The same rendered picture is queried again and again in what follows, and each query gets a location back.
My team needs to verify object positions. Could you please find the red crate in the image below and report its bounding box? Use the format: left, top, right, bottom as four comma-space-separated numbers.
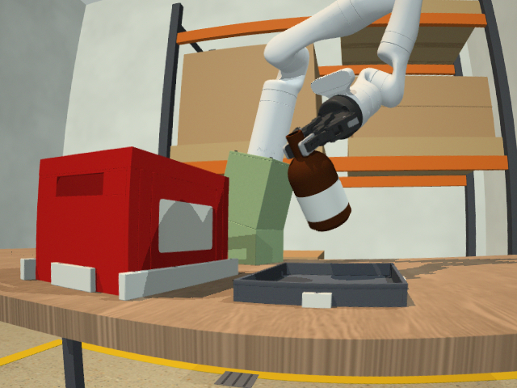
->
36, 146, 229, 296

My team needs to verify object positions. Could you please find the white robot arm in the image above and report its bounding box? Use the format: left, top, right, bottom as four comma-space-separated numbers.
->
247, 0, 422, 162

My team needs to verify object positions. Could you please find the brown glass bottle with white label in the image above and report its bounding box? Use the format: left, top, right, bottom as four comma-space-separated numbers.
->
286, 130, 351, 232

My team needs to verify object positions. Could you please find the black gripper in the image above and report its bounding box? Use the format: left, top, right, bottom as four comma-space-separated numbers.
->
293, 95, 363, 156

